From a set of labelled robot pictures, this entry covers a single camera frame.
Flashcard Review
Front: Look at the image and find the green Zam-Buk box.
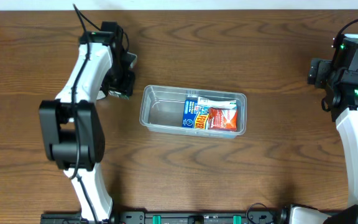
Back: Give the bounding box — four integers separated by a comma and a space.
109, 90, 129, 100

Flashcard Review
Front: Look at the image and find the blue KoolFever box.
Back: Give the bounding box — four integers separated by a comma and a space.
181, 98, 209, 129

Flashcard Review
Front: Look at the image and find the white green medicine box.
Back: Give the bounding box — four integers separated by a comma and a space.
198, 96, 237, 110

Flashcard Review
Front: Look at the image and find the red Panadol ActiFast box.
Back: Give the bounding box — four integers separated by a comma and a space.
208, 108, 237, 131

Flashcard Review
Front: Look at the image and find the dark syrup bottle white cap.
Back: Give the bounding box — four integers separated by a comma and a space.
96, 90, 109, 100

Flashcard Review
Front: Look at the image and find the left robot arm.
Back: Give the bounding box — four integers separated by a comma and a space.
39, 22, 137, 223

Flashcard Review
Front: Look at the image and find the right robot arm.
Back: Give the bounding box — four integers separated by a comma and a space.
274, 34, 358, 223

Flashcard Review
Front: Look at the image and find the clear plastic container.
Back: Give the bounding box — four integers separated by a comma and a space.
139, 85, 247, 139

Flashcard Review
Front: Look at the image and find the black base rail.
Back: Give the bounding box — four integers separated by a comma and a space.
40, 208, 290, 224

